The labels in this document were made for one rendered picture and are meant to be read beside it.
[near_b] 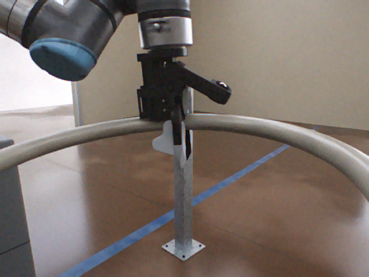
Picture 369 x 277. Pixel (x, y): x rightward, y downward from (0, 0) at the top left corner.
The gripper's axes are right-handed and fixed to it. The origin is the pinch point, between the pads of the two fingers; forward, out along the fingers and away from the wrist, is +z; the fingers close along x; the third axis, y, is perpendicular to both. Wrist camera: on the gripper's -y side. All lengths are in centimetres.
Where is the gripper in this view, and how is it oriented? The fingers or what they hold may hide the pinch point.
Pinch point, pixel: (186, 158)
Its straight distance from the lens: 54.0
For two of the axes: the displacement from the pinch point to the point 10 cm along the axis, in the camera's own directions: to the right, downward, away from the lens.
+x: -2.3, 2.8, -9.3
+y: -9.7, 0.0, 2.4
